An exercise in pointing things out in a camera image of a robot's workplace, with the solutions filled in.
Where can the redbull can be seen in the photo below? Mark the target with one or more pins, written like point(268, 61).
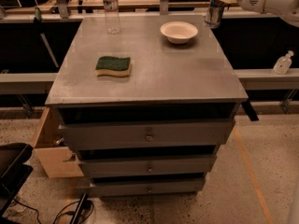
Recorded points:
point(214, 14)

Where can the white paper bowl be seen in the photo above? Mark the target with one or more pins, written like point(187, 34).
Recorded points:
point(178, 32)

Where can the hand sanitizer bottle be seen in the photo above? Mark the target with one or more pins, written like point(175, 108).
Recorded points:
point(283, 63)

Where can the clear plastic water bottle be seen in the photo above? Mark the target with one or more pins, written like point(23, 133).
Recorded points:
point(111, 8)

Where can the grey drawer cabinet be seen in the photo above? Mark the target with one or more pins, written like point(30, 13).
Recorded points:
point(168, 83)

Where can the green yellow sponge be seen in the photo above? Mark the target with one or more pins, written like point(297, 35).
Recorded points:
point(113, 66)

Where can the top grey drawer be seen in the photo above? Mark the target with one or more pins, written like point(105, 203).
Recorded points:
point(100, 136)

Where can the grey drawer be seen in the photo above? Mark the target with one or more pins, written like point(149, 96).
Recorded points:
point(145, 188)
point(100, 136)
point(146, 166)

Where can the middle grey drawer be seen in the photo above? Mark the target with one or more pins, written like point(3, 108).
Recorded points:
point(146, 166)

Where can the bottom grey drawer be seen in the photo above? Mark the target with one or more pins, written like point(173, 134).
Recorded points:
point(145, 188)

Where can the light wooden box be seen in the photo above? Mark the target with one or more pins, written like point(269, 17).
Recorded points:
point(54, 155)

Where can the black power strip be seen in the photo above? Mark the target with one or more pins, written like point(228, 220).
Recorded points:
point(79, 209)

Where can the black chair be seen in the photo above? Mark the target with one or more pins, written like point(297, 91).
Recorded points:
point(13, 173)

